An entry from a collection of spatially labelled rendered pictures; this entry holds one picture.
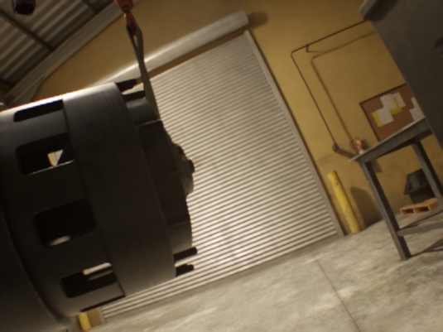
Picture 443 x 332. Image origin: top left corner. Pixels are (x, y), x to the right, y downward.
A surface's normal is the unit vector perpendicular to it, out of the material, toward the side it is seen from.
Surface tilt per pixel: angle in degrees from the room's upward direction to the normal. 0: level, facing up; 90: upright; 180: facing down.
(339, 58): 90
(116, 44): 90
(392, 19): 90
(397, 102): 90
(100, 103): 62
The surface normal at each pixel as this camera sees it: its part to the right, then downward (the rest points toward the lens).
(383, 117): -0.22, -0.14
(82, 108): 0.00, -0.70
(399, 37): -0.92, 0.31
